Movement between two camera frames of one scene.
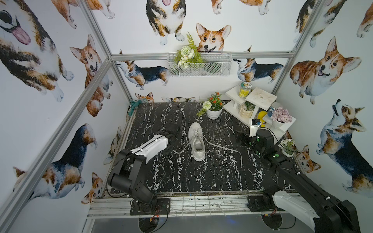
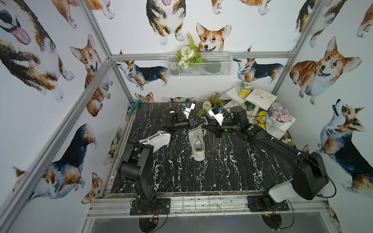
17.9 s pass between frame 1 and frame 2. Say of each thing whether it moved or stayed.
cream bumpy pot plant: stayed
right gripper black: moved
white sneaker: stayed
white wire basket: stayed
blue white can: stayed
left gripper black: moved
